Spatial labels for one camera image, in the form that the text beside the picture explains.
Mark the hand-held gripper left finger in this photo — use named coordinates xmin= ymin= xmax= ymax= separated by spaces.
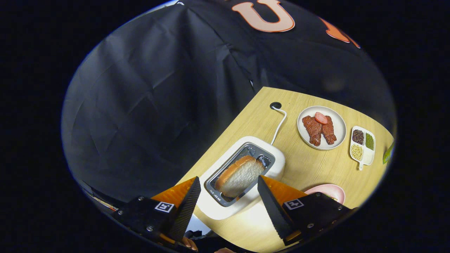
xmin=112 ymin=176 xmax=201 ymax=246

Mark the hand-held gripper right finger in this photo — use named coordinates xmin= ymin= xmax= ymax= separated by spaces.
xmin=257 ymin=175 xmax=355 ymax=246

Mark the thick white bread slice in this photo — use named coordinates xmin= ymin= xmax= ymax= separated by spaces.
xmin=215 ymin=155 xmax=265 ymax=198

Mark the white toaster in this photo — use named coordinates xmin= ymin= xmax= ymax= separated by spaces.
xmin=194 ymin=136 xmax=286 ymax=221

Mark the pink round plate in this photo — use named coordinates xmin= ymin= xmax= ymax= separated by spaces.
xmin=304 ymin=184 xmax=346 ymax=205

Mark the red meat piece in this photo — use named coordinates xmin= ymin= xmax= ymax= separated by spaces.
xmin=322 ymin=116 xmax=337 ymax=145
xmin=302 ymin=116 xmax=322 ymax=147

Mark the grey round plate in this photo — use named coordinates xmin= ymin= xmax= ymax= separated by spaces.
xmin=297 ymin=106 xmax=347 ymax=151

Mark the white divided dish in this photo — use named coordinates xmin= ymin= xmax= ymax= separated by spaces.
xmin=349 ymin=126 xmax=376 ymax=171

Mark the black backdrop cloth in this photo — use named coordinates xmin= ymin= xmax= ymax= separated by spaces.
xmin=62 ymin=0 xmax=396 ymax=208

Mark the green label metal bottle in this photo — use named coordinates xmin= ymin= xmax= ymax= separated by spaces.
xmin=383 ymin=141 xmax=395 ymax=165

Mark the white toaster cable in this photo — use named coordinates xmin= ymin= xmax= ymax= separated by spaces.
xmin=270 ymin=106 xmax=287 ymax=145

